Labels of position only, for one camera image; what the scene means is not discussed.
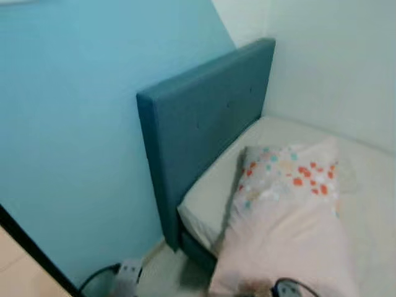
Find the pink pillow with orange dots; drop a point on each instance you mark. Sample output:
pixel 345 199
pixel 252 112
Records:
pixel 284 229

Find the bed with beige sheet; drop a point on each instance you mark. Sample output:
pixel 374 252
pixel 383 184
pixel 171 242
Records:
pixel 371 204

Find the teal upholstered headboard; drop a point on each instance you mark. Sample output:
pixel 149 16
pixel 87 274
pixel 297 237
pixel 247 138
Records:
pixel 198 117

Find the black door frame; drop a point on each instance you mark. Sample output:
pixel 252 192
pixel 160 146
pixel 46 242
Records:
pixel 34 249

